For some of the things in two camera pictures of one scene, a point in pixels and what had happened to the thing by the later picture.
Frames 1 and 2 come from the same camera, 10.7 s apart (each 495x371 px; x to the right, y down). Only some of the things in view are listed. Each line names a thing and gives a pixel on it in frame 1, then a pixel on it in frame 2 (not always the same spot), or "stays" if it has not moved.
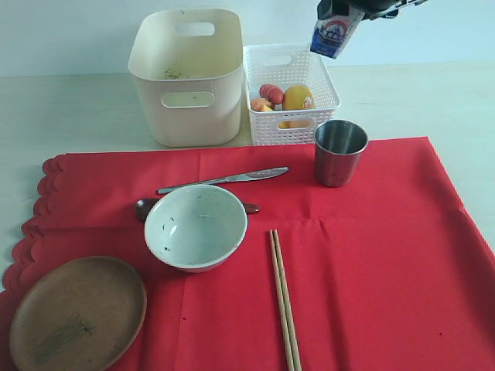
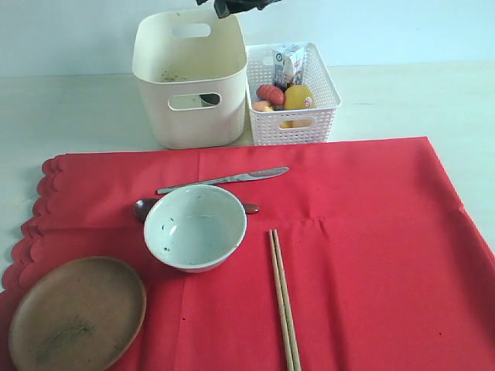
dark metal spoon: x=143 y=206 stays
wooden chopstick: x=295 y=359 stays
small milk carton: x=331 y=34 to x=287 y=67
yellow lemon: x=298 y=97 stays
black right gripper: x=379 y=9 to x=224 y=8
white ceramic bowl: x=196 y=227 stays
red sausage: x=272 y=93 stays
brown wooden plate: x=80 y=313 stays
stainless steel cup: x=339 y=144 to x=213 y=99
